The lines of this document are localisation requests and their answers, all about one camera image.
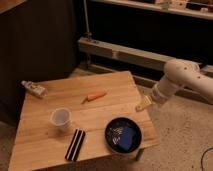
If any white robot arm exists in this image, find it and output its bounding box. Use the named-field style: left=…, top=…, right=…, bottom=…
left=135, top=59, right=213, bottom=112

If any black round bowl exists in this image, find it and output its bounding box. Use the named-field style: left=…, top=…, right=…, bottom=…
left=105, top=117, right=142, bottom=154

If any blue cloth in bowl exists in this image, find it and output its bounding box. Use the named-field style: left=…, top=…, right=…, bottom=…
left=118, top=127, right=136, bottom=151

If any long grey case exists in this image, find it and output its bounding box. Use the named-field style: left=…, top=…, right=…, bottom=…
left=77, top=36, right=213, bottom=85

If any orange carrot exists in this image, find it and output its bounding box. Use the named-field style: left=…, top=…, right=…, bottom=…
left=81, top=92, right=107, bottom=104

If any low wooden table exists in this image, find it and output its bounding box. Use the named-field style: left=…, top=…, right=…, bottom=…
left=8, top=71, right=159, bottom=171

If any black white striped block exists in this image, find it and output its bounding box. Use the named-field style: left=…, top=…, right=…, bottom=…
left=65, top=129, right=86, bottom=162

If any metal vertical pole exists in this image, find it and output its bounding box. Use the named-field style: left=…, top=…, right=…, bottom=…
left=83, top=0, right=92, bottom=40

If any small clear plastic bottle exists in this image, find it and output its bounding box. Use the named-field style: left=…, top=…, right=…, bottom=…
left=21, top=80, right=47, bottom=98

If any wooden shelf with items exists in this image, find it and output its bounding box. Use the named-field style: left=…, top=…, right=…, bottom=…
left=91, top=0, right=213, bottom=21

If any black cable on floor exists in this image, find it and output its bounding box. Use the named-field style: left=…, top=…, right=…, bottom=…
left=200, top=146, right=213, bottom=171

